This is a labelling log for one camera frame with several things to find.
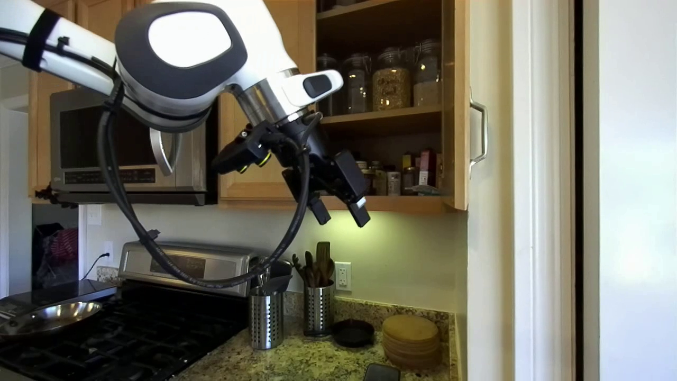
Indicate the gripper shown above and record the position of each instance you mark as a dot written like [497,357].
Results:
[313,156]

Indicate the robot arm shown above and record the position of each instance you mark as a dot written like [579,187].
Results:
[185,39]

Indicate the wooden cupboard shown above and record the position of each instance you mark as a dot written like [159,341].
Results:
[386,121]

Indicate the open wooden cupboard door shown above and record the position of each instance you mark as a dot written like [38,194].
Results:
[456,106]

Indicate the closed wooden cupboard door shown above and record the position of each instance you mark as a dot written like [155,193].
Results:
[304,26]

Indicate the row of spice bottles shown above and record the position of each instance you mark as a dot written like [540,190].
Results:
[402,177]

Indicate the bundle of wooden utensils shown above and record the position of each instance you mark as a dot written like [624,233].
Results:
[320,270]

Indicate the glass storage jar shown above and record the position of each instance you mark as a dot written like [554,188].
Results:
[427,79]
[356,87]
[391,84]
[328,106]

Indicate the bundle of black utensils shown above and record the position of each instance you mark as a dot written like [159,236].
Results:
[277,272]

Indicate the perforated steel utensil holder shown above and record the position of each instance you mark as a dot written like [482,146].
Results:
[318,309]
[266,320]

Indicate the black round dish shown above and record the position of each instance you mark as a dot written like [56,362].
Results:
[353,333]

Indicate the stack of cork coasters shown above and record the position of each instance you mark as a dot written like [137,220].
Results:
[411,341]

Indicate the black phone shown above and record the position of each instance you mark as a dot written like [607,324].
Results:
[382,373]

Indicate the steel gas stove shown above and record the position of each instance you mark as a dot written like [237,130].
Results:
[158,328]

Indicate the silver microwave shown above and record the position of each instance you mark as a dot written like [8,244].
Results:
[79,174]

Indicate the microwave door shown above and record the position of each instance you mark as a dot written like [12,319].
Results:
[79,137]

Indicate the steel frying pan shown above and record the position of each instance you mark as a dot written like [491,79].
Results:
[53,315]

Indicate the white wall socket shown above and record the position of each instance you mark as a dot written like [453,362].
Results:
[108,248]
[342,276]

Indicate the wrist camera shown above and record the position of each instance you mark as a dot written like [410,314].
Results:
[240,153]

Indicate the white switch plate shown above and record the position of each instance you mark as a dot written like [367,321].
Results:
[93,215]

